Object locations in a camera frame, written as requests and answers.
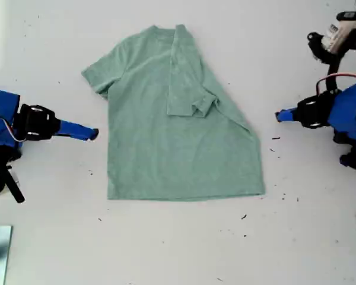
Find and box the red white arm wire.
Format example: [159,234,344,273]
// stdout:
[0,111,27,143]
[316,72,356,99]

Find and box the white labelled wrist camera box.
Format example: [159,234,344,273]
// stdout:
[307,11,356,65]

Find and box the black camera stalk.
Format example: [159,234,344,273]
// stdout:
[325,53,345,93]

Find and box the shiny steel plate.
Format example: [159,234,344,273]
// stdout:
[0,224,13,285]

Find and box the green t-shirt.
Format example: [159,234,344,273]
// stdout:
[81,24,266,202]

